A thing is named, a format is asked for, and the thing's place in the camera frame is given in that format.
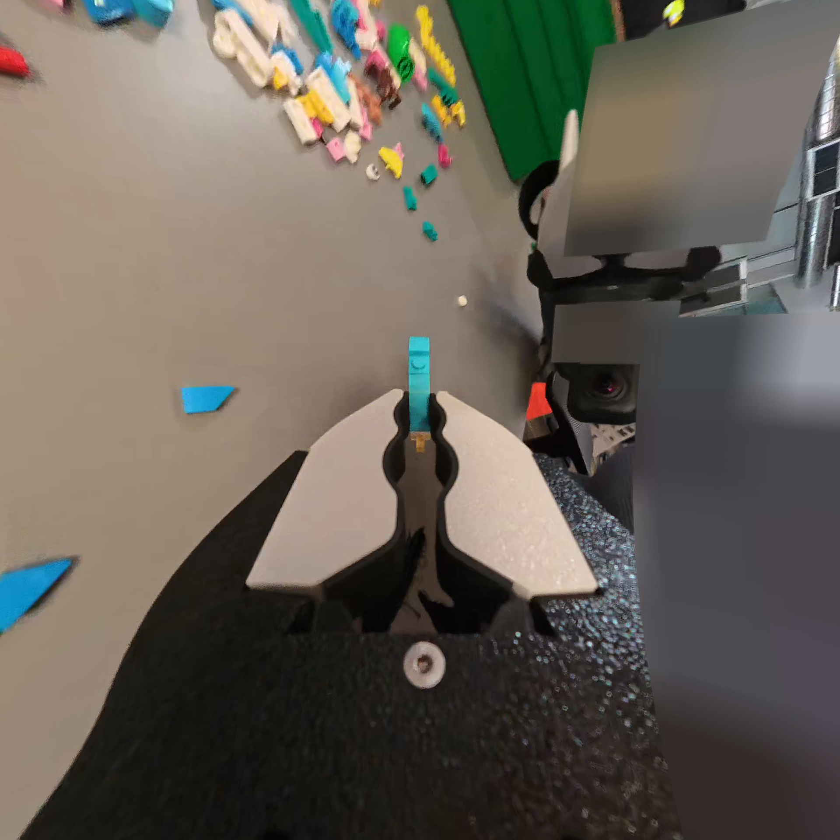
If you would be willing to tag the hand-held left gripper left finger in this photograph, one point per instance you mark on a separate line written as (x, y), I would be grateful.
(328, 518)

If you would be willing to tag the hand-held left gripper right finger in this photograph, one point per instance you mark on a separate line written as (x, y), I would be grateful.
(505, 518)

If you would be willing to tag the teal lego piece with yellow pin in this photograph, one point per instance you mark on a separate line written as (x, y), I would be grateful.
(418, 380)

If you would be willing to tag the small teal lego piece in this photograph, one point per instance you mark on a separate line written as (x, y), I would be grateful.
(430, 229)
(428, 174)
(410, 197)

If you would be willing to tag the pile of mixed lego pieces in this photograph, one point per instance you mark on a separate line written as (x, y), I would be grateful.
(341, 85)

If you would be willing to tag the blue lego brick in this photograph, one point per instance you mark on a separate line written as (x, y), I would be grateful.
(128, 10)

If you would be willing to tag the red lego piece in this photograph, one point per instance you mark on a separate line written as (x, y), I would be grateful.
(12, 62)

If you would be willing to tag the green baseplate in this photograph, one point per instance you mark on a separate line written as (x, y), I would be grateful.
(525, 79)

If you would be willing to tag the silver ventilation duct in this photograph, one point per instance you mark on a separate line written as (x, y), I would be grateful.
(820, 197)

